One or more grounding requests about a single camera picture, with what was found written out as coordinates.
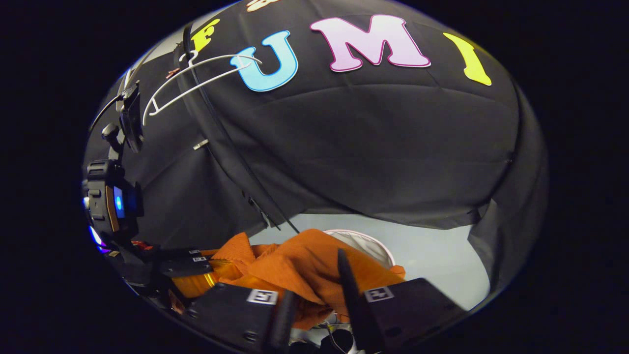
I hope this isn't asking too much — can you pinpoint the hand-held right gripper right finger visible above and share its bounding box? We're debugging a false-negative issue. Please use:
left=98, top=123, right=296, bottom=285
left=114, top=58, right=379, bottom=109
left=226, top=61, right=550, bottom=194
left=336, top=248, right=468, bottom=354

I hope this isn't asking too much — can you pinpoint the white plastic hanger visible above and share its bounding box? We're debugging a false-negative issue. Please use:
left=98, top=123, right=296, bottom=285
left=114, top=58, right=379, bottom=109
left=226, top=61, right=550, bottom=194
left=143, top=49, right=263, bottom=126

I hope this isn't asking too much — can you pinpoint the orange corduroy jacket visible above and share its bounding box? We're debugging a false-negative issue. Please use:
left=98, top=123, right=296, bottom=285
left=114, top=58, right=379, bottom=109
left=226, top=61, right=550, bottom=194
left=211, top=229, right=406, bottom=330

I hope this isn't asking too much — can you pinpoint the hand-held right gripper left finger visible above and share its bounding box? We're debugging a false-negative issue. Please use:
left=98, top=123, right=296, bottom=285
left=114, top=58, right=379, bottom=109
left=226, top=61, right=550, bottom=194
left=188, top=282, right=297, bottom=354

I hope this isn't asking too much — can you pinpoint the pink laundry hamper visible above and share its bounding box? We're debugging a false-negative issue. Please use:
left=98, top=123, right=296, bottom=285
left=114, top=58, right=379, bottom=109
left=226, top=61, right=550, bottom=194
left=290, top=229, right=397, bottom=354

